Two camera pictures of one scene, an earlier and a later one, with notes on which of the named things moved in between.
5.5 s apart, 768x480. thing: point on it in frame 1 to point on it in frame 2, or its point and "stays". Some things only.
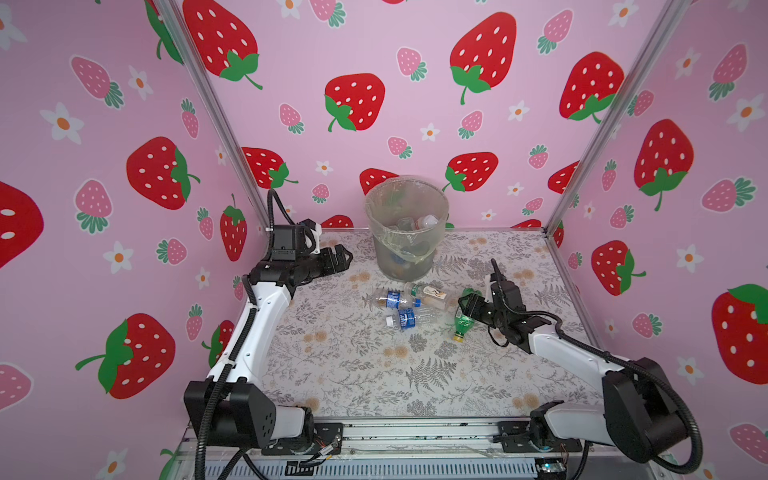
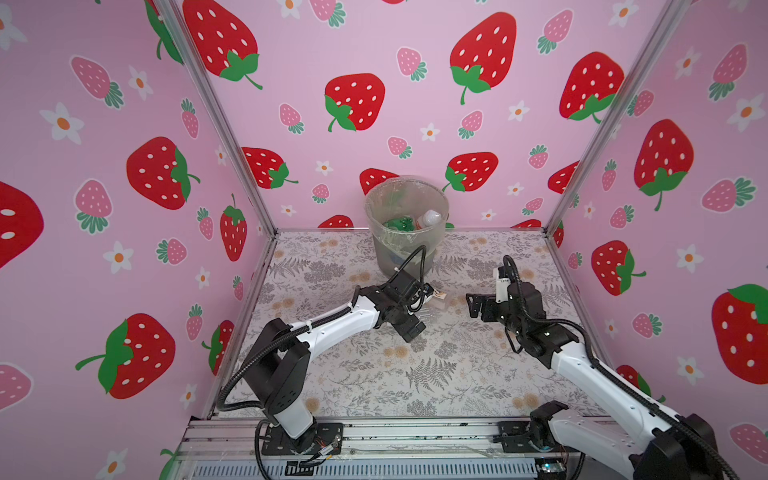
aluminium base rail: x=405 y=448 stays
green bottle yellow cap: x=462 y=320 to x=404 y=224
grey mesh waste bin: x=407 y=216 stays
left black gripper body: x=311 y=267 to x=405 y=322
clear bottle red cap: x=427 y=222 stays
